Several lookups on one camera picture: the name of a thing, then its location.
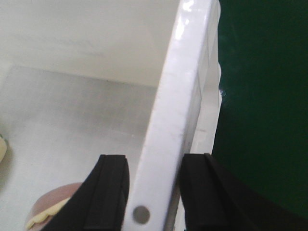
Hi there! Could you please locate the pink round plush toy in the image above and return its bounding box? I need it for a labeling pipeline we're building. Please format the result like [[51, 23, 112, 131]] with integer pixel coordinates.
[[24, 182, 82, 231]]

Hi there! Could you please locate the white plastic tote box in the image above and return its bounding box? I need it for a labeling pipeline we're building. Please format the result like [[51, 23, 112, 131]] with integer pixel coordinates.
[[0, 0, 221, 231]]

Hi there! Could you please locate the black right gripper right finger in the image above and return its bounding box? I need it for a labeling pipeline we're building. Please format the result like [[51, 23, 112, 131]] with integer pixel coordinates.
[[179, 154, 308, 231]]

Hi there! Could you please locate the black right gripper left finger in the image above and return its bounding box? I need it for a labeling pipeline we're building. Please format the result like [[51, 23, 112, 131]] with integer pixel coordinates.
[[43, 155, 129, 231]]

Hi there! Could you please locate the cream plush toy green trim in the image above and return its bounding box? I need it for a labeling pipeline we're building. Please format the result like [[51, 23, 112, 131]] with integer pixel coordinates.
[[0, 135, 8, 162]]

